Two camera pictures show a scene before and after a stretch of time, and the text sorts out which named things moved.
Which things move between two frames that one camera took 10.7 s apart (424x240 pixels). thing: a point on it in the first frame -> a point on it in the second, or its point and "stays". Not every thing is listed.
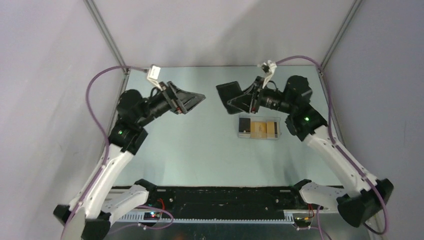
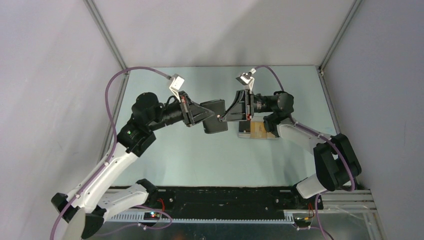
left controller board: (152, 216) stays
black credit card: (244, 125) stays
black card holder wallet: (228, 91) -> (213, 124)
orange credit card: (262, 129) stays
